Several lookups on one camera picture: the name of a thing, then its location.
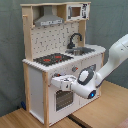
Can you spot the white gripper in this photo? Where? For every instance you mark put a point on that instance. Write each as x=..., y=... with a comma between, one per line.
x=63, y=82

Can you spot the white oven door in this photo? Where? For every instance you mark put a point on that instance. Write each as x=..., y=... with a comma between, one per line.
x=61, y=104

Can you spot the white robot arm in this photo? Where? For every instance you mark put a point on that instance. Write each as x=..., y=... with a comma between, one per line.
x=103, y=70

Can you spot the wooden toy kitchen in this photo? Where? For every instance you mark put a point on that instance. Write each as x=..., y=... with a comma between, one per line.
x=59, y=67

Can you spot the right stove knob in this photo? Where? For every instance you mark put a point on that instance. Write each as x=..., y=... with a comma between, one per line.
x=74, y=69

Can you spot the black toy stovetop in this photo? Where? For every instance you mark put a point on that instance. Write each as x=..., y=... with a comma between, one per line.
x=52, y=59

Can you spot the grey toy sink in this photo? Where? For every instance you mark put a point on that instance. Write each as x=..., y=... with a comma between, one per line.
x=79, y=51

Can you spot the black toy faucet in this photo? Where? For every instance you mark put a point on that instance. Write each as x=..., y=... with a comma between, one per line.
x=73, y=40

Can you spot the grey range hood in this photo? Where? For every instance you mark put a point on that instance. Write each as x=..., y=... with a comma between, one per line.
x=48, y=18

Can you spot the toy microwave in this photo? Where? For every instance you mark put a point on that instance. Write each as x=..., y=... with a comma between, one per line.
x=78, y=11

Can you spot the green backdrop curtain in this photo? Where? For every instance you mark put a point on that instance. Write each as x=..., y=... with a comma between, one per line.
x=108, y=22

